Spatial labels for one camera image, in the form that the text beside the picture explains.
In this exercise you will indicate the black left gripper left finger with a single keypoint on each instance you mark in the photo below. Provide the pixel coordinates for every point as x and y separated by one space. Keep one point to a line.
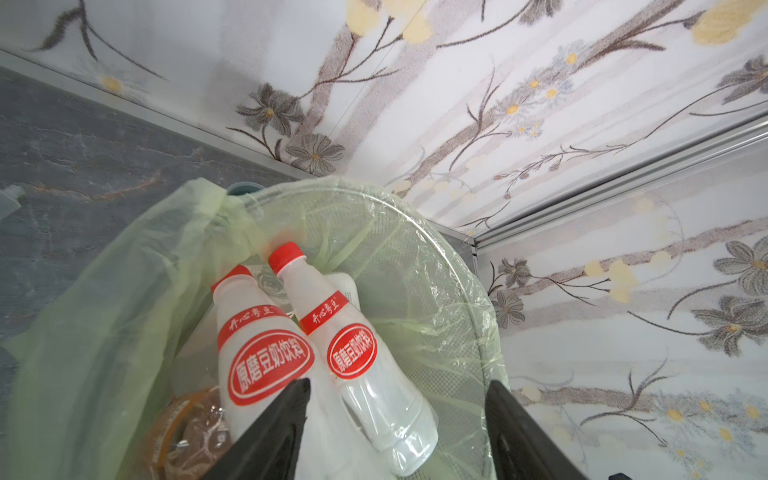
270 448

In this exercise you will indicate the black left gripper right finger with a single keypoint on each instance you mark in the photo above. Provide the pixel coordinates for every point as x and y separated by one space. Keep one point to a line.
520 448

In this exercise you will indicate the green plastic waste bin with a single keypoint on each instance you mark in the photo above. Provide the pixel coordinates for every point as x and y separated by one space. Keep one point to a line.
95 366

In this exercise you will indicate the white bottle red cap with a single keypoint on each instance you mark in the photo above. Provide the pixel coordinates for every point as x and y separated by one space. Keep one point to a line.
260 352
393 413

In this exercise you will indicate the brown bottle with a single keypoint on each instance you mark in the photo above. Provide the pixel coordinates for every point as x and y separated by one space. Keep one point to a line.
189 437

